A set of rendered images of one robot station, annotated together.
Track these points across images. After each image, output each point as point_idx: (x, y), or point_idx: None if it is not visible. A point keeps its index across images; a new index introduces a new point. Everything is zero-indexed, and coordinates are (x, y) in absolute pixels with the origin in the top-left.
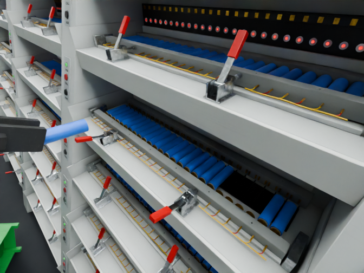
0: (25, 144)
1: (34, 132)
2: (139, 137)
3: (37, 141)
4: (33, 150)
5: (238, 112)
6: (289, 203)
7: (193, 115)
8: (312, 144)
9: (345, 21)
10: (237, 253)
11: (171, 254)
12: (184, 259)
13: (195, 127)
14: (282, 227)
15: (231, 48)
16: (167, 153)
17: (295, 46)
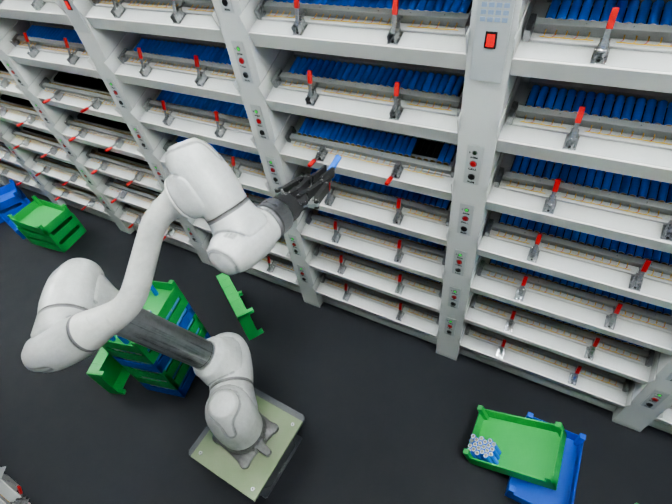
0: (331, 176)
1: (332, 170)
2: (344, 144)
3: (333, 173)
4: (333, 177)
5: (408, 122)
6: (451, 146)
7: (386, 127)
8: (438, 129)
9: None
10: (430, 181)
11: (398, 203)
12: (406, 204)
13: None
14: (448, 160)
15: (394, 92)
16: (370, 146)
17: None
